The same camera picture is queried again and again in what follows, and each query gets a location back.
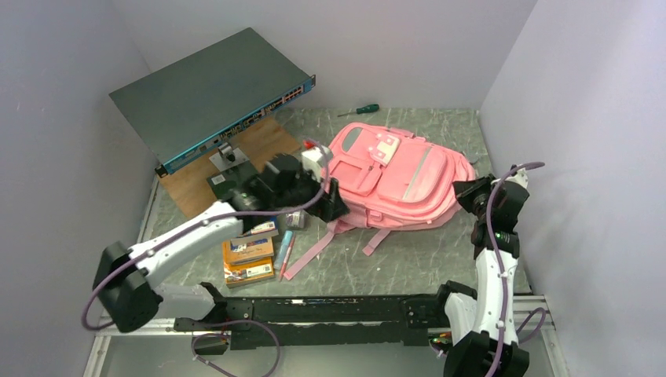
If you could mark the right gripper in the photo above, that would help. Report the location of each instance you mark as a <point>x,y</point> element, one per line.
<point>464,190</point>

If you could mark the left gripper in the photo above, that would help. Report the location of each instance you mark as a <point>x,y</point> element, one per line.
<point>328,207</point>

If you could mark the small silver tape roll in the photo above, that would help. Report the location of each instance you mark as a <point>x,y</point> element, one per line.
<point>296,219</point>

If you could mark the light blue marker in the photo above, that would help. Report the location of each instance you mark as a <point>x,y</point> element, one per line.
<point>282,251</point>

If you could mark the pink backpack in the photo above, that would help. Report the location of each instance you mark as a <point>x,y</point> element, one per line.
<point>391,180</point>

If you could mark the red pen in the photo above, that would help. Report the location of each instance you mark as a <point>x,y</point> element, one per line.
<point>287,256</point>

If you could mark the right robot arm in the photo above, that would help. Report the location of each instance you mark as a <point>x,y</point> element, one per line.
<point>484,336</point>

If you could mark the blue cover book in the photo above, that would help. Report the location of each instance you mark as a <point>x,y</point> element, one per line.
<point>264,230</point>

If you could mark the orange cover book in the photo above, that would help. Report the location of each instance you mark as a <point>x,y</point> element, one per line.
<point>248,252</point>

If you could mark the orange bottom book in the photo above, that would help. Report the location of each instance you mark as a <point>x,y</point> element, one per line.
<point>248,273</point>

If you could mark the dark green book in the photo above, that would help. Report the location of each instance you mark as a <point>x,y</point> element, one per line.
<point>233,181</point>

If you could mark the wooden board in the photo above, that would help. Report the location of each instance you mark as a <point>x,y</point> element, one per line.
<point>188,186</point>

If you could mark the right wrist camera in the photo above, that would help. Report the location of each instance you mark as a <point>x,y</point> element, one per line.
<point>520,177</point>

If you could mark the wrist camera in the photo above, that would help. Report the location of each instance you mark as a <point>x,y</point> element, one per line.
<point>520,177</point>
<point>315,159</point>

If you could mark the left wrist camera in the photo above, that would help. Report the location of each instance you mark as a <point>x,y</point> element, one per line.
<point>315,159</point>

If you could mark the green handled screwdriver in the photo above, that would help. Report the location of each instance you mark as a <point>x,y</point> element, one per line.
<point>367,109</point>

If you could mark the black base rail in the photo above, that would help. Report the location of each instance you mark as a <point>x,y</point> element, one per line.
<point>249,323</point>

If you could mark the grey network switch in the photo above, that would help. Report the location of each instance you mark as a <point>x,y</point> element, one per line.
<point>190,107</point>

